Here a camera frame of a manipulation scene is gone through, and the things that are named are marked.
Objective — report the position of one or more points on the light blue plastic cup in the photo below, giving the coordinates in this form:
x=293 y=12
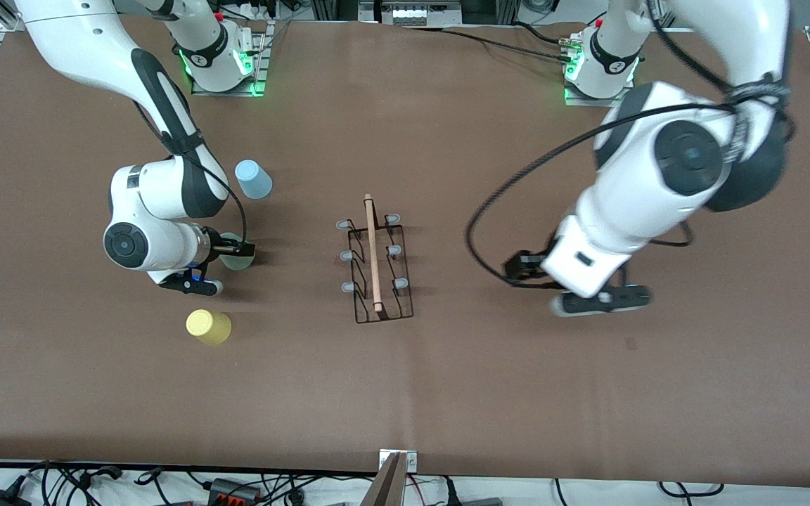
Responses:
x=256 y=181

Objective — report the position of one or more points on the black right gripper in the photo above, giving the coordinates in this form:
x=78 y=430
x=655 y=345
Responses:
x=223 y=246

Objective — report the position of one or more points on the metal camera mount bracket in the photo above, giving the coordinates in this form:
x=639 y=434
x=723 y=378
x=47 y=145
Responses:
x=387 y=485

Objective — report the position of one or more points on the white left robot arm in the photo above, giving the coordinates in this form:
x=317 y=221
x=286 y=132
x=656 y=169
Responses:
x=658 y=183

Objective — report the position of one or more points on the mint green plastic cup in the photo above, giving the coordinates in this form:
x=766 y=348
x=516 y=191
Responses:
x=240 y=263

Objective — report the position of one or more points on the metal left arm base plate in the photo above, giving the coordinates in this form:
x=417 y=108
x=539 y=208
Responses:
x=581 y=100

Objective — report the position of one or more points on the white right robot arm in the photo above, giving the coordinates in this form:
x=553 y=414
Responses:
x=159 y=197

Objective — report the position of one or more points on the black power adapter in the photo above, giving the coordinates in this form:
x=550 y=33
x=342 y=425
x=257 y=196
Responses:
x=1 y=499

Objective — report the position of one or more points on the yellow plastic cup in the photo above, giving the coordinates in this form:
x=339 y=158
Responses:
x=208 y=327

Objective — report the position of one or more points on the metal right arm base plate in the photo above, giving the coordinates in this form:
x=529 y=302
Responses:
x=262 y=63

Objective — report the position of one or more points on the brown paper table cover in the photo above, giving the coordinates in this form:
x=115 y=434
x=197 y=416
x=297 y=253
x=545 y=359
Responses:
x=447 y=393

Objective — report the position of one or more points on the black power plug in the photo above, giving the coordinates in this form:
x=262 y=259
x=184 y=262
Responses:
x=451 y=495

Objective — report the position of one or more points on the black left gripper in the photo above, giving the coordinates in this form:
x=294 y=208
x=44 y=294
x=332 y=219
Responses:
x=528 y=268

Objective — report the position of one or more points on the white power strip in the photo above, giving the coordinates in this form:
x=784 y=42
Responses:
x=412 y=14

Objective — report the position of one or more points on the black box orange connectors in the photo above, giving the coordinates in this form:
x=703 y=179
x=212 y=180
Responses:
x=233 y=490

